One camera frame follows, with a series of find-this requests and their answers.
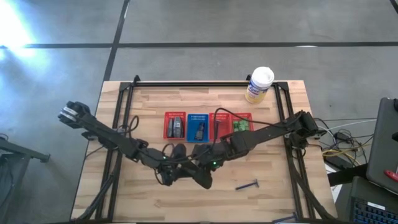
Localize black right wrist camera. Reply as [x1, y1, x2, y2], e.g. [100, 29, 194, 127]
[190, 144, 208, 162]

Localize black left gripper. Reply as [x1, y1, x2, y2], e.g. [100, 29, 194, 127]
[155, 155, 189, 187]

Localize white yellow wipes canister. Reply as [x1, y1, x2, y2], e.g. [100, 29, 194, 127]
[244, 65, 275, 105]

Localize black equipment crate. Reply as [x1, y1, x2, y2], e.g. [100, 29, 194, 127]
[348, 175, 398, 224]

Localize yellow cable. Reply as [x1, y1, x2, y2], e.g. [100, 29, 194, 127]
[322, 148, 368, 159]

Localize dark blue disposable razor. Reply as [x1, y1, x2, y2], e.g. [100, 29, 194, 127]
[235, 179, 260, 191]
[272, 212, 300, 223]

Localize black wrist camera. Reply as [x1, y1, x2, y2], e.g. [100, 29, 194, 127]
[172, 143, 188, 160]
[190, 144, 208, 162]

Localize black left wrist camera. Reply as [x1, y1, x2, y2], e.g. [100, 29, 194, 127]
[172, 143, 188, 160]

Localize black strap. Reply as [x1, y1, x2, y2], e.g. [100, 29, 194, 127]
[326, 163, 368, 187]

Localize black metal cart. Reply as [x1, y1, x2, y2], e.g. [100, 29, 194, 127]
[0, 133, 51, 224]

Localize grey equipment case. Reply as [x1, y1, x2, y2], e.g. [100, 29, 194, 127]
[366, 96, 398, 195]

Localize white cable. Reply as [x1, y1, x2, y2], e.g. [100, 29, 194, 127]
[317, 119, 377, 135]

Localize black metal rig frame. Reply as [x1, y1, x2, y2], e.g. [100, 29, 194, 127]
[70, 74, 338, 224]

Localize red plastic slotted basket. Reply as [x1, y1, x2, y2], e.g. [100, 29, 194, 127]
[208, 112, 233, 141]
[163, 111, 187, 141]
[230, 112, 254, 133]

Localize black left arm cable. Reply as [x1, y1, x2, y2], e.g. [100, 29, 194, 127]
[116, 114, 140, 135]

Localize blue plastic slotted basket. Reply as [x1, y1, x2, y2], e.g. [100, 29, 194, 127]
[186, 113, 210, 144]

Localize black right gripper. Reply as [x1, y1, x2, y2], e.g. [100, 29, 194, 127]
[187, 149, 224, 179]

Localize red handled tool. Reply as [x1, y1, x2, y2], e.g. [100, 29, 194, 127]
[383, 169, 398, 183]

